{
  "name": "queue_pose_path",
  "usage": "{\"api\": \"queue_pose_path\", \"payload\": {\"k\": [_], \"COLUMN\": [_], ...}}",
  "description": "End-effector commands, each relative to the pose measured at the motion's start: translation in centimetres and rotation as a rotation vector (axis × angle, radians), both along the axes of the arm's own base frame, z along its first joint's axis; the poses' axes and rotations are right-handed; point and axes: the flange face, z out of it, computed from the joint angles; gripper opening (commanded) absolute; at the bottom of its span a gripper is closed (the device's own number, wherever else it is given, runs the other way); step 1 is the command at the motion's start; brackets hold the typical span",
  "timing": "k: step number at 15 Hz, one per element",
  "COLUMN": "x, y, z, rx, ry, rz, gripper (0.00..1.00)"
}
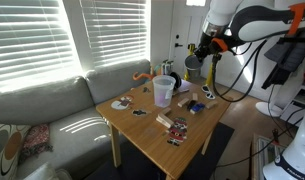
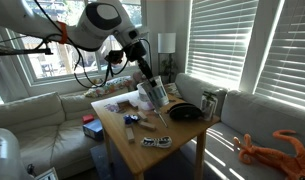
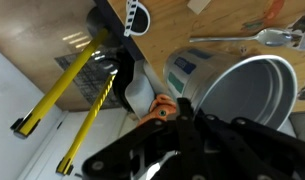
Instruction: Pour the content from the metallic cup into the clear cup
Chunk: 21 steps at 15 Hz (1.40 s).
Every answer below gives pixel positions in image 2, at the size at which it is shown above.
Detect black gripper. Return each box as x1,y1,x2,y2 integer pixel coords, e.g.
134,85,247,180
124,39,158,88

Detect metallic cup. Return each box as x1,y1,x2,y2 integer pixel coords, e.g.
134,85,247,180
140,75,171,108

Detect clear plastic cup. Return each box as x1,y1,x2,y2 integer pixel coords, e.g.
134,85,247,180
136,80,157,112

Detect green house plant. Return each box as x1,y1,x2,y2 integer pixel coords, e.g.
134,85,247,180
159,53,180,83

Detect white shade floor lamp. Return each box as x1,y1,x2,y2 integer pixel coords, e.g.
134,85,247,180
157,32,177,76

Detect floral blanket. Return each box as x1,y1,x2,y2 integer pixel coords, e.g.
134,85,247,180
84,75,140,99

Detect wooden block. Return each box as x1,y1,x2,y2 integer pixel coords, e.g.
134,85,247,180
139,121,157,132
125,127,136,144
136,110,149,122

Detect small metal utensil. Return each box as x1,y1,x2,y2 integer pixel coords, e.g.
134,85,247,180
153,108,169,129

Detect blue block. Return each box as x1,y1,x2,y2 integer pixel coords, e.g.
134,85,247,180
123,114,134,126

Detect wooden table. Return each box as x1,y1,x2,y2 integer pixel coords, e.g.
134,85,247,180
90,87,221,180

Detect plant in clear container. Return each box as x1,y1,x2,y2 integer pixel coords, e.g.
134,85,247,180
199,89,220,123

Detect white black oval ornament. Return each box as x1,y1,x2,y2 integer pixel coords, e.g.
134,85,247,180
140,135,173,149

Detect red box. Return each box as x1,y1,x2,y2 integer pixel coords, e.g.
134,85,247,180
81,114,96,125

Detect blue box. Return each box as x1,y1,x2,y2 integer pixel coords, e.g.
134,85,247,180
82,119,105,142

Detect white window blind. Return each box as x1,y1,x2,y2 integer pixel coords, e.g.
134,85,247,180
254,0,305,111
186,0,260,90

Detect white framed window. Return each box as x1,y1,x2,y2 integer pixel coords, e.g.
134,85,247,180
6,0,150,88

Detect grey fabric sofa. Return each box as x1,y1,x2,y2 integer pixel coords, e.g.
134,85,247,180
173,72,305,180

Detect black metal bar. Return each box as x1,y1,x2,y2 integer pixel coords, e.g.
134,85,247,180
0,47,54,64

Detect white leather sofa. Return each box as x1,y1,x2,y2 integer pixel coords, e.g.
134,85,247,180
0,87,133,180

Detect white edged flat panel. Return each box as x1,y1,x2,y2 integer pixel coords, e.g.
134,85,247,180
34,167,59,180

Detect orange octopus plush toy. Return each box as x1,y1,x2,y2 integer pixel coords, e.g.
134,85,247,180
233,129,305,180

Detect black orange wrist camera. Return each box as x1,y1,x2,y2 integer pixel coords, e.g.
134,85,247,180
104,49,125,65

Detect orange cable strap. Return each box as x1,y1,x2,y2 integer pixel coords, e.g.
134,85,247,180
56,20,69,45

